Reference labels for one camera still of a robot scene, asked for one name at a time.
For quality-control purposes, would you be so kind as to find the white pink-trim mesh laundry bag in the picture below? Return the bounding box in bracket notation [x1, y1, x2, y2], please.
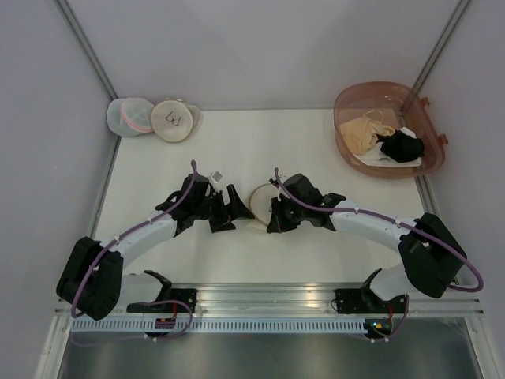
[106, 97, 154, 137]

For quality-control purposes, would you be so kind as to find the black garment in basket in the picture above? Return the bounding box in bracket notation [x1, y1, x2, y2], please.
[378, 130, 425, 163]

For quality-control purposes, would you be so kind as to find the beige round mesh laundry bag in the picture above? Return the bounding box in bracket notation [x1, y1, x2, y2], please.
[247, 182, 279, 233]

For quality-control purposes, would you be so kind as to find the left aluminium frame post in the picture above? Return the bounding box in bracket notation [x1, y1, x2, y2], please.
[53, 0, 118, 101]

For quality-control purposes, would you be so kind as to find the white slotted cable duct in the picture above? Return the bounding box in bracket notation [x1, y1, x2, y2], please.
[71, 317, 366, 334]

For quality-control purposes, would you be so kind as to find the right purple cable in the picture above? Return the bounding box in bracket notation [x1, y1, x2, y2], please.
[273, 167, 485, 343]

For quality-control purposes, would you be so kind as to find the beige bra in basket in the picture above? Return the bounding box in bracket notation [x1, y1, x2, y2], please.
[339, 110, 396, 156]

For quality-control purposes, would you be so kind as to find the aluminium frame post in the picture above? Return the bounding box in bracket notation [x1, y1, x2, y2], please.
[53, 0, 118, 101]
[413, 0, 473, 93]

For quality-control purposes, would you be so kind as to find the aluminium front rail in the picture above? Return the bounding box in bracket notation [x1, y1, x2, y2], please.
[54, 282, 485, 319]

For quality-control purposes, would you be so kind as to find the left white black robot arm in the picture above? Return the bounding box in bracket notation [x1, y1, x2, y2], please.
[56, 174, 254, 321]

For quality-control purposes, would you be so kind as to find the beige mesh bag at back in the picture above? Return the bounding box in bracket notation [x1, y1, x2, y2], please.
[150, 99, 203, 144]

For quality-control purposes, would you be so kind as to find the white garment in basket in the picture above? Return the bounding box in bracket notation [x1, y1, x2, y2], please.
[354, 128, 423, 168]

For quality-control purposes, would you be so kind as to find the brown translucent plastic basket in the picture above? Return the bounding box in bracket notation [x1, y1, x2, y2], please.
[334, 81, 448, 179]

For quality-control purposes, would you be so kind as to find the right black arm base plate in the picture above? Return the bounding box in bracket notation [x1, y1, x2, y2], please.
[334, 277, 407, 315]

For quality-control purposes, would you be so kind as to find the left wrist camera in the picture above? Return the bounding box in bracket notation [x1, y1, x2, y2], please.
[209, 171, 223, 185]

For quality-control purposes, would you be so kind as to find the right aluminium frame post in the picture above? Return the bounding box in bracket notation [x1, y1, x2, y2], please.
[413, 0, 473, 93]

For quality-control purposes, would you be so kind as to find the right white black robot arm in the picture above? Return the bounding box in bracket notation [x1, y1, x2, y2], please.
[267, 174, 466, 311]

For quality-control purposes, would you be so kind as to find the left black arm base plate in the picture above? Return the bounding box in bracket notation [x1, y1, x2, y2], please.
[126, 288, 198, 314]

